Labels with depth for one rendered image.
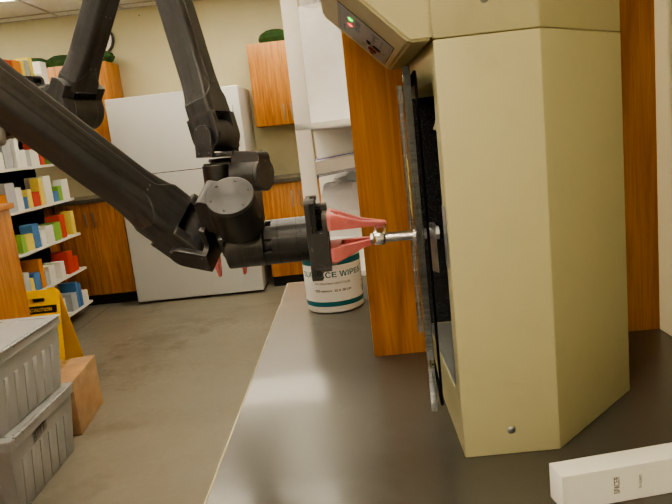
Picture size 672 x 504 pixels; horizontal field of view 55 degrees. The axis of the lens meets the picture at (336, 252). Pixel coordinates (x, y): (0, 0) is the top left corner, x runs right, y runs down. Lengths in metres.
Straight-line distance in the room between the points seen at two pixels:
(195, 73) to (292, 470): 0.69
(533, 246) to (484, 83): 0.18
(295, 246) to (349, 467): 0.27
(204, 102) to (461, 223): 0.59
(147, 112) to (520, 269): 5.23
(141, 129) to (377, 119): 4.85
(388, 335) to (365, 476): 0.40
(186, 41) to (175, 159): 4.59
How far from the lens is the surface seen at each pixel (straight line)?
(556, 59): 0.76
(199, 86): 1.18
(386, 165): 1.07
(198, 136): 1.16
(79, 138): 0.80
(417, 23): 0.71
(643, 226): 1.19
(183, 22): 1.21
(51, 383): 3.18
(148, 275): 5.98
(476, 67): 0.71
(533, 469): 0.79
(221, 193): 0.76
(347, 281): 1.41
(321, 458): 0.83
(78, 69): 1.38
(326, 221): 0.79
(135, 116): 5.86
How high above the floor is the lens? 1.33
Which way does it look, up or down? 11 degrees down
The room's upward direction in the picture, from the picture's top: 6 degrees counter-clockwise
